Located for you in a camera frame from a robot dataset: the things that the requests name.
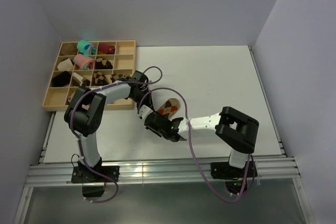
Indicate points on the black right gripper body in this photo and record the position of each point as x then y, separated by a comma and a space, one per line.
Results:
158, 133

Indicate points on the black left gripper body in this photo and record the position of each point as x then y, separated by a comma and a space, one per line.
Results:
139, 95

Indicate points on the beige orange argyle sock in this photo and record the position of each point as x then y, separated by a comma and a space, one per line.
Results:
169, 108

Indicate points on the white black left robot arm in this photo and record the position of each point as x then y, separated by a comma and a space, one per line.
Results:
85, 111

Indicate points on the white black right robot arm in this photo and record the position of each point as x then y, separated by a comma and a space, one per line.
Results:
236, 129

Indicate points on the grey brown argyle rolled sock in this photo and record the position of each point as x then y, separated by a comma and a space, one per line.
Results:
119, 77

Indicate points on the brown yellow argyle rolled sock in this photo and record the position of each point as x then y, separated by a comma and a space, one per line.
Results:
99, 79

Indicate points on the dark brown argyle rolled sock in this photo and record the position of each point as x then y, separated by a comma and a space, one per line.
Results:
103, 64

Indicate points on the maroon rolled sock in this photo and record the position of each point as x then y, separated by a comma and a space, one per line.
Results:
105, 49

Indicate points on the wooden compartment tray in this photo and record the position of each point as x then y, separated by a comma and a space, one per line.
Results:
123, 61

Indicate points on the pink rolled sock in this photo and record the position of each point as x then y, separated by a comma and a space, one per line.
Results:
84, 62

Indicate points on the cream and brown rolled sock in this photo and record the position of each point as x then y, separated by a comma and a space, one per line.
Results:
78, 80

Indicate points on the mint green rolled sock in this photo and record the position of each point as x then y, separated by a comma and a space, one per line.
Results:
86, 48

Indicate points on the tan rolled sock purple trim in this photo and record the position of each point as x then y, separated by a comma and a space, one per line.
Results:
70, 95

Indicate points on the black rolled sock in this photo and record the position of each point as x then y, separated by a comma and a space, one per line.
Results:
61, 79

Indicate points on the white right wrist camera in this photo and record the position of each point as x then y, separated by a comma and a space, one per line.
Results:
144, 111

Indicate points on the aluminium mounting rail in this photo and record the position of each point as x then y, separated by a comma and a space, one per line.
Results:
164, 192

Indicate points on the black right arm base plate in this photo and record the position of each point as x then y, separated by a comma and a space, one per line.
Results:
222, 170

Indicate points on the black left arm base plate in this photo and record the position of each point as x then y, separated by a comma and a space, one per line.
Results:
110, 172

